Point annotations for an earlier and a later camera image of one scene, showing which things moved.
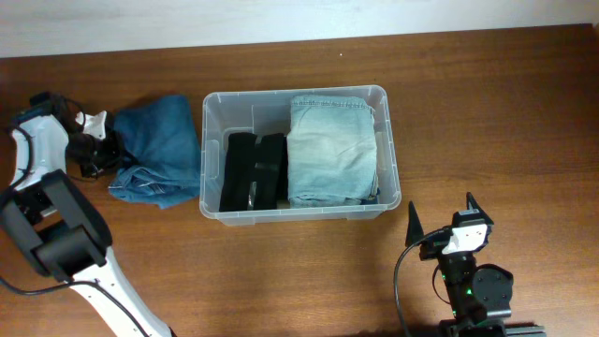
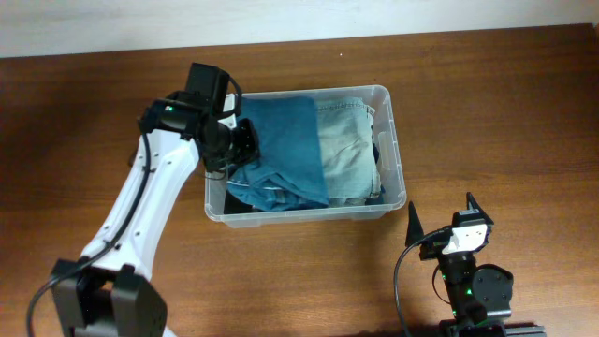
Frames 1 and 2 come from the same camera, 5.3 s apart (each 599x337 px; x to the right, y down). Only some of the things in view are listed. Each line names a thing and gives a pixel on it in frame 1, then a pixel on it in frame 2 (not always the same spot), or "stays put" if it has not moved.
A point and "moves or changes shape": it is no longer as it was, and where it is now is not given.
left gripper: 115,154 → 251,150
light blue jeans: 331,152 stays put
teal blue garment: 372,199 moves or changes shape
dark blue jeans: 157,135 moves or changes shape
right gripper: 433,247 stays put
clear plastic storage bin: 297,154 stays put
